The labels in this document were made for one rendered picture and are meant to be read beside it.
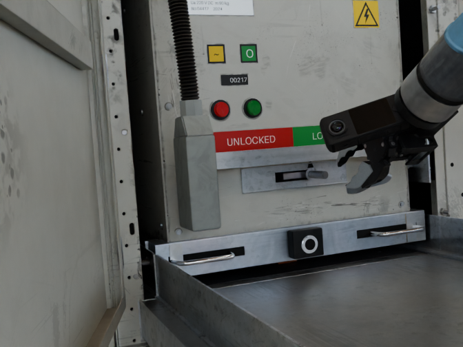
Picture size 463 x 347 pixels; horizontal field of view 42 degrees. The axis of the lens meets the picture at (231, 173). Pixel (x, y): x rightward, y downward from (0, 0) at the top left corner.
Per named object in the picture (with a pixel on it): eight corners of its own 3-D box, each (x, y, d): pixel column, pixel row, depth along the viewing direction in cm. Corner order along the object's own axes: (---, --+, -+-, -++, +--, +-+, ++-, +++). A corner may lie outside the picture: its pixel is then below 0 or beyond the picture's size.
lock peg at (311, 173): (331, 180, 104) (329, 158, 103) (320, 182, 103) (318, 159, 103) (313, 179, 110) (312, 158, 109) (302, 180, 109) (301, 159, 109)
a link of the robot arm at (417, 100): (430, 107, 71) (405, 53, 74) (409, 128, 75) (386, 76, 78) (479, 104, 74) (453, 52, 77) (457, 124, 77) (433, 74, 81)
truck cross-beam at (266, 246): (426, 239, 117) (424, 209, 116) (157, 281, 97) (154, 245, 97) (410, 237, 121) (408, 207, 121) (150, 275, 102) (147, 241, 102)
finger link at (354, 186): (381, 204, 94) (407, 166, 87) (348, 207, 92) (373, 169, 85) (373, 188, 96) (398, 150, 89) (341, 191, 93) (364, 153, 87)
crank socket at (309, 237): (326, 255, 105) (324, 227, 105) (295, 260, 103) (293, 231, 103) (318, 253, 108) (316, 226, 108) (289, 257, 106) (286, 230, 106)
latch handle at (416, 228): (429, 230, 112) (428, 226, 112) (380, 237, 108) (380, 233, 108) (411, 227, 117) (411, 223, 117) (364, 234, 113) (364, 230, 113)
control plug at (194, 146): (222, 228, 91) (214, 113, 90) (192, 232, 89) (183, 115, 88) (206, 223, 98) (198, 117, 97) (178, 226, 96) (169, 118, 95)
